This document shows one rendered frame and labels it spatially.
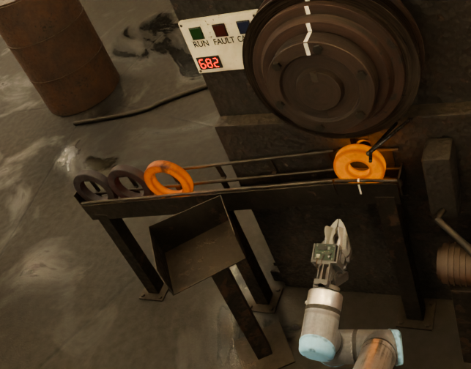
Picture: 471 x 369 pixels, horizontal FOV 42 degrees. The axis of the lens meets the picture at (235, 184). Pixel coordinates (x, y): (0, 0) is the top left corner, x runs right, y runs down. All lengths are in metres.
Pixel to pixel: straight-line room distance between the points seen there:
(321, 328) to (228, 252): 0.53
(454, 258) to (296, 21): 0.82
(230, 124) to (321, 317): 0.76
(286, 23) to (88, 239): 2.09
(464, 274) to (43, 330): 1.96
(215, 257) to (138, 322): 0.90
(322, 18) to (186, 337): 1.56
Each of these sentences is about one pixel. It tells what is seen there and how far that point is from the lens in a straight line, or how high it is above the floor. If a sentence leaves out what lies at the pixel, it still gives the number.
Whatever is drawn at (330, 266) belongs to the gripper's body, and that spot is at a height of 0.77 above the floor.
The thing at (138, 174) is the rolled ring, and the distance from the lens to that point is 2.27.
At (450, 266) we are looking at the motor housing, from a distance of 1.87.
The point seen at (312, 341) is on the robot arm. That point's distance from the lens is 1.55.
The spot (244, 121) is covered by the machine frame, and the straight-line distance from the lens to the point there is 1.99.
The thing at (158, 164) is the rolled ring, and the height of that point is 0.77.
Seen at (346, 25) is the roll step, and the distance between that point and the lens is 1.51.
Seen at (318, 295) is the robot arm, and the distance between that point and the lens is 1.58.
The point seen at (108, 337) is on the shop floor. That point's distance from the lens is 2.82.
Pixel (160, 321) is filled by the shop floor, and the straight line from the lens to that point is 2.74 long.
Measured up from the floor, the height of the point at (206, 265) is 0.60.
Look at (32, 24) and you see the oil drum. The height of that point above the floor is 0.71.
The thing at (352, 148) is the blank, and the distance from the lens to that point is 1.83.
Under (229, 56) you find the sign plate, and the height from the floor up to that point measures 1.11.
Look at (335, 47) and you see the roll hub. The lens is 1.48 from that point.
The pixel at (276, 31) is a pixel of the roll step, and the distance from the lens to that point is 1.58.
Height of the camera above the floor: 1.96
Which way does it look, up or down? 38 degrees down
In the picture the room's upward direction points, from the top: 25 degrees counter-clockwise
